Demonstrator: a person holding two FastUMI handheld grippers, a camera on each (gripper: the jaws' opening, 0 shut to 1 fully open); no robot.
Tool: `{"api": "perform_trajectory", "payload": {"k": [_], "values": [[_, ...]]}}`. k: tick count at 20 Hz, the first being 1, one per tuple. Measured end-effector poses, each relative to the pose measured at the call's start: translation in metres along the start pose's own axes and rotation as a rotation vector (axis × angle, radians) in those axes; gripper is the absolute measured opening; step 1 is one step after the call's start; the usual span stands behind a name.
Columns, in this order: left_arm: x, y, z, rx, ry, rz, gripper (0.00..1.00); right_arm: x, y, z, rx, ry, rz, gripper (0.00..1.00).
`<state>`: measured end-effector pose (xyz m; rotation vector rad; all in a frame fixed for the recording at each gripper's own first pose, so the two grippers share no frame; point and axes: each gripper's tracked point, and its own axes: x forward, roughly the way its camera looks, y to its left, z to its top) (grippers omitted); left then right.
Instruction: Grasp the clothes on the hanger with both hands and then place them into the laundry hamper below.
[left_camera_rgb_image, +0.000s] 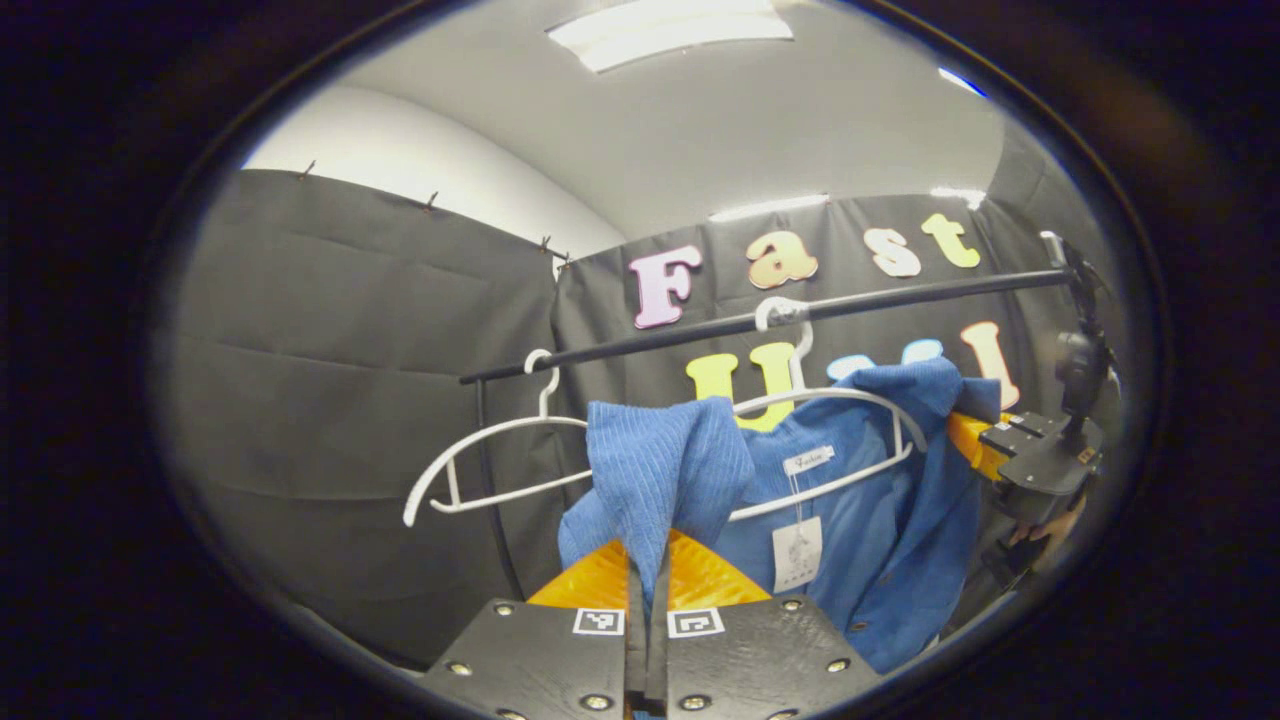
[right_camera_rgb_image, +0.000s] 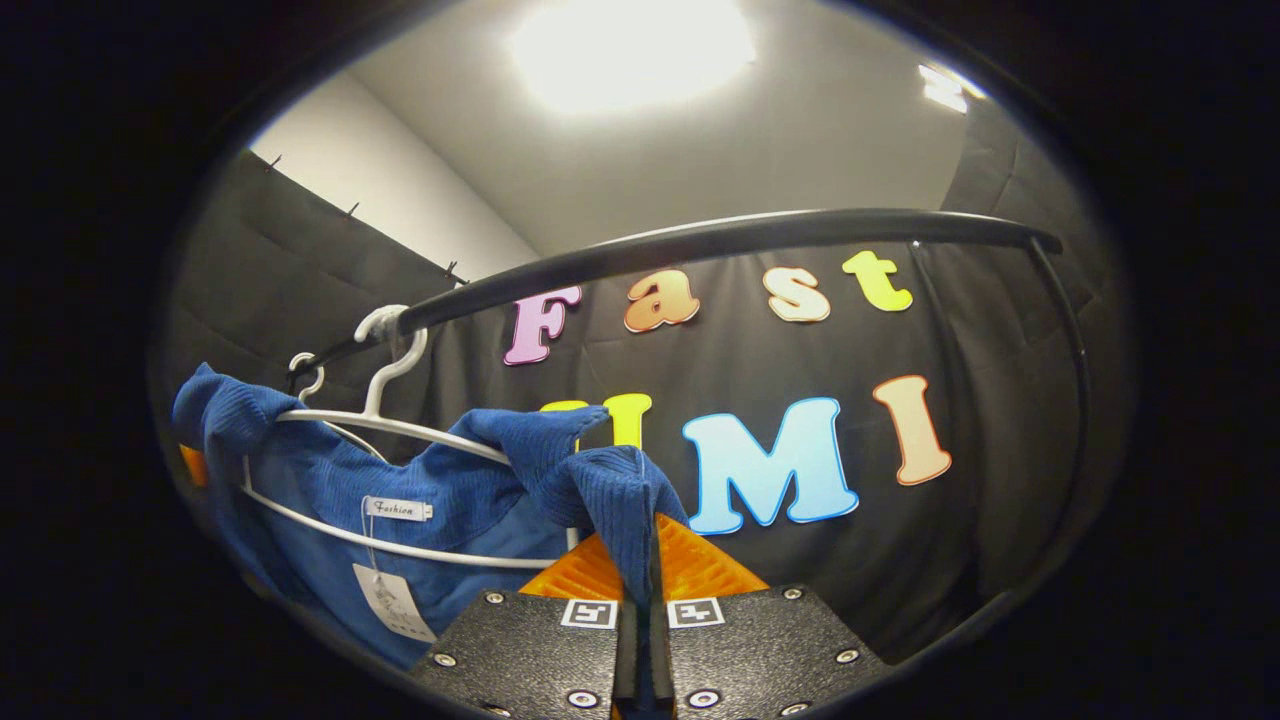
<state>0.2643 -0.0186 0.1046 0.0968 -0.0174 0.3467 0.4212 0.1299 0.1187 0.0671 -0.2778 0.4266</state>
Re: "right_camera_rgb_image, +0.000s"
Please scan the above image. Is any black clothes rack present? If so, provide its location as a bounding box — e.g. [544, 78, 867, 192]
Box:
[288, 208, 1093, 641]

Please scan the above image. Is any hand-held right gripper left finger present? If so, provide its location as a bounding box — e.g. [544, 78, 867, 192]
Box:
[408, 530, 641, 720]

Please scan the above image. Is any white clothes hanger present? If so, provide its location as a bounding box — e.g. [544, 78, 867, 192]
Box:
[288, 352, 389, 463]
[240, 305, 583, 571]

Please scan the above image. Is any blue corduroy jacket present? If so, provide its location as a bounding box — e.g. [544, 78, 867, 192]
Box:
[170, 362, 691, 716]

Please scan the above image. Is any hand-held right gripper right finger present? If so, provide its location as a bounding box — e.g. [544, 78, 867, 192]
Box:
[650, 513, 891, 720]

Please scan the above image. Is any large ceiling light panel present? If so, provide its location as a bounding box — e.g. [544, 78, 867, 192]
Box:
[510, 0, 756, 111]

